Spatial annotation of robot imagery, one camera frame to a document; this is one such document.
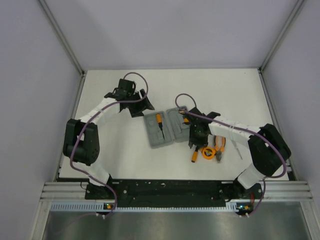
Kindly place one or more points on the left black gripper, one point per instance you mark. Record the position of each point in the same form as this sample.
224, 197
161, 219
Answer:
143, 104

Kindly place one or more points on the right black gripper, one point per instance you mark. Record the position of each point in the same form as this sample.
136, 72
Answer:
193, 141

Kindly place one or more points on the orange black screwdriver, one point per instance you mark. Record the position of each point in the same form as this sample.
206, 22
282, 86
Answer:
160, 124
195, 155

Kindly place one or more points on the grey plastic tool case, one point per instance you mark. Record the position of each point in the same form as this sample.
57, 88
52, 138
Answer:
173, 128

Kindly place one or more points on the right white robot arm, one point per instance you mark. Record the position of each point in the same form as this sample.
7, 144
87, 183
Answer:
268, 149

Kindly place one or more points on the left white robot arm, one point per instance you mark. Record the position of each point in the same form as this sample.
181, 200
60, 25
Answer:
82, 139

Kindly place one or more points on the orange tape measure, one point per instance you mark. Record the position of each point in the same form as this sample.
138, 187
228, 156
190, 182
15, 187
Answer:
208, 153

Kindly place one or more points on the orange black utility knife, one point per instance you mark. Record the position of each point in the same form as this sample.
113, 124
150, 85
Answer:
185, 119

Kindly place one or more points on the clear voltage tester pen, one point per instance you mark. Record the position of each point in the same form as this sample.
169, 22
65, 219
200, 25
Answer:
237, 149

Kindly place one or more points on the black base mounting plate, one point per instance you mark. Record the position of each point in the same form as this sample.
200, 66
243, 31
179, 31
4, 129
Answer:
171, 193

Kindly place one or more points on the orange handled pliers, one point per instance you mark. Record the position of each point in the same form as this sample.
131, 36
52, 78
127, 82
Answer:
219, 147

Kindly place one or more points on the aluminium front frame rail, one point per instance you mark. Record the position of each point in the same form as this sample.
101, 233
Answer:
275, 191

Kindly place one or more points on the left aluminium corner post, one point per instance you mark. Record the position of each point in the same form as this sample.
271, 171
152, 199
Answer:
60, 36

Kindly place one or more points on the aluminium corner post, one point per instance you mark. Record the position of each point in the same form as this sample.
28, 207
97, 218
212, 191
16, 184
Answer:
297, 8
60, 36

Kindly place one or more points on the grey slotted cable duct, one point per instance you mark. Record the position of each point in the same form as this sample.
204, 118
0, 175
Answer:
102, 207

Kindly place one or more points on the right aluminium corner post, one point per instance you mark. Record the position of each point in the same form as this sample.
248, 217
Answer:
297, 8

